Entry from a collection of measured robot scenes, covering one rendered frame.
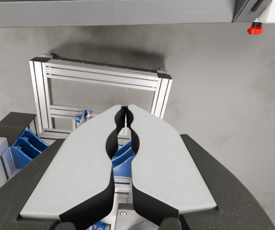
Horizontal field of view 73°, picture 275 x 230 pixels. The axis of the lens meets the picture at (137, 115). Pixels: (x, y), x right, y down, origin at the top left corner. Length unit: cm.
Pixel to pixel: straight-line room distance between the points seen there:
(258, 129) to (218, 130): 37
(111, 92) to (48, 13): 88
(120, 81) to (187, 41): 54
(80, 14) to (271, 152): 212
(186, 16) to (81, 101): 101
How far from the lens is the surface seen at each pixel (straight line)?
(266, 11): 41
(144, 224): 56
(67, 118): 137
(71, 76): 122
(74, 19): 38
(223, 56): 150
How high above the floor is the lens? 131
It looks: 59 degrees down
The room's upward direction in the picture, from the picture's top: 176 degrees clockwise
